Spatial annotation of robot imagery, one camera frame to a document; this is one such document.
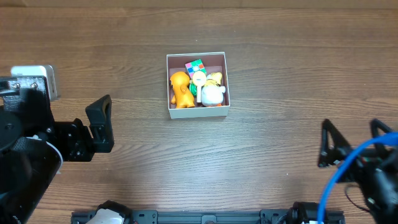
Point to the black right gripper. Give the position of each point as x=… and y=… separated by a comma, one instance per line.
x=351, y=158

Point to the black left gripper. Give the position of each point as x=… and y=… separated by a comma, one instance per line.
x=86, y=140

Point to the orange dinosaur toy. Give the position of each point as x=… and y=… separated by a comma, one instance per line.
x=183, y=97

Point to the green round plastic disc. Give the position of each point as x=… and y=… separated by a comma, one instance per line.
x=193, y=89

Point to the yellow wooden rattle drum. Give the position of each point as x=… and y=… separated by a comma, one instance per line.
x=199, y=80

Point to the multicolour puzzle cube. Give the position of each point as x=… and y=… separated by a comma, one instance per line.
x=195, y=66

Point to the white plush duck yellow hat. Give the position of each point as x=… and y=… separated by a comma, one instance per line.
x=212, y=93

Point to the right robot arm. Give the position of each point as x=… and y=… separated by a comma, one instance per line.
x=381, y=202

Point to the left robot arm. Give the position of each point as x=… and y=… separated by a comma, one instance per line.
x=34, y=146

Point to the white cardboard box pink inside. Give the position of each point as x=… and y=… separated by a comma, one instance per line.
x=213, y=62

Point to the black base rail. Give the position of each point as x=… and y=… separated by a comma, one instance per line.
x=267, y=216

